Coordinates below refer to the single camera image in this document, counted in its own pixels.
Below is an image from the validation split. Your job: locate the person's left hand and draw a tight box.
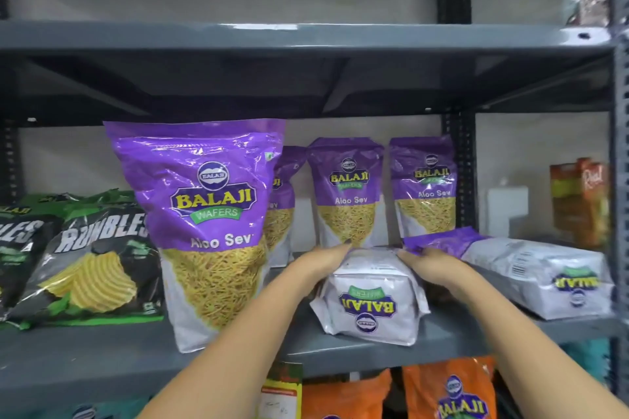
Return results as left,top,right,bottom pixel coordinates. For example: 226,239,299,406
290,242,354,297

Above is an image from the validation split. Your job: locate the person's right hand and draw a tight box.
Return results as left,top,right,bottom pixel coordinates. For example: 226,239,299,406
396,246,474,304

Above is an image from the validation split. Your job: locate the grey metal shelf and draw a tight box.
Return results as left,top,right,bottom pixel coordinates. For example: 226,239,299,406
0,0,620,405

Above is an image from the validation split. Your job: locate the person's right forearm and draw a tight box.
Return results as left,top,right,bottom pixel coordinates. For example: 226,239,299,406
447,268,629,419

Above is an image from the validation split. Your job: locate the person's left forearm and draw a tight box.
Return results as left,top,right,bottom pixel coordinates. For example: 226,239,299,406
137,264,320,419

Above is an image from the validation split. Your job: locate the orange snack packet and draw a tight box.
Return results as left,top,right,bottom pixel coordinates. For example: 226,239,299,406
402,356,498,419
301,368,393,419

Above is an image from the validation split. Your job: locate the yellow green price tag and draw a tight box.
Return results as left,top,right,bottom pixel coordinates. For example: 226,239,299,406
257,361,304,419

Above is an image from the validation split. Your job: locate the orange green juice carton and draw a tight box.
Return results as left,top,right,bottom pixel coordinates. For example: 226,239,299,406
549,157,590,238
575,160,611,249

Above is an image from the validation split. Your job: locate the black green chips bag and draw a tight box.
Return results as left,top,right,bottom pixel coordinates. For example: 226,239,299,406
7,205,166,329
61,189,138,221
19,191,85,206
0,205,65,321

